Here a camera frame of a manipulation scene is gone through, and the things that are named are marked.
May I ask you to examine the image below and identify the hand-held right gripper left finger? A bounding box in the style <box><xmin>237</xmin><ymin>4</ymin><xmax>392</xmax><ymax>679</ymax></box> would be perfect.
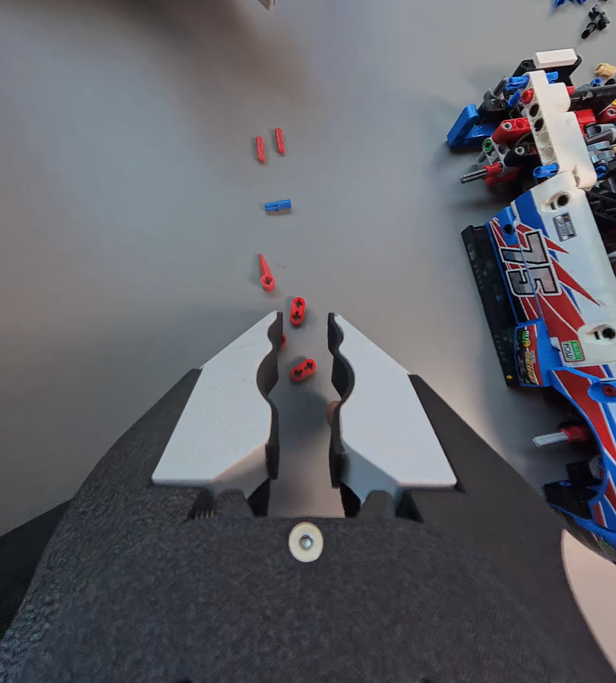
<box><xmin>151</xmin><ymin>311</ymin><xmax>283</xmax><ymax>489</ymax></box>

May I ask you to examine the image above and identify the black toy connector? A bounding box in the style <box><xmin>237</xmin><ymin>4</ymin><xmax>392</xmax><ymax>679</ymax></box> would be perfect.
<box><xmin>581</xmin><ymin>4</ymin><xmax>610</xmax><ymax>39</ymax></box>

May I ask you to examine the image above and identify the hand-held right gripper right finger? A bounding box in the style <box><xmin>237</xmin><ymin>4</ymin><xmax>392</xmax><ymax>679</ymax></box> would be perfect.
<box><xmin>327</xmin><ymin>312</ymin><xmax>458</xmax><ymax>491</ymax></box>

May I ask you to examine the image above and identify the toy race car model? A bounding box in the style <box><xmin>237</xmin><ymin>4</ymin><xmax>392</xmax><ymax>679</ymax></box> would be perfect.
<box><xmin>446</xmin><ymin>48</ymin><xmax>616</xmax><ymax>582</ymax></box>

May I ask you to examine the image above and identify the grey desk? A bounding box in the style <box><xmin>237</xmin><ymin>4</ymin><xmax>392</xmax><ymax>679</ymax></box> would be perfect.
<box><xmin>0</xmin><ymin>0</ymin><xmax>616</xmax><ymax>683</ymax></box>

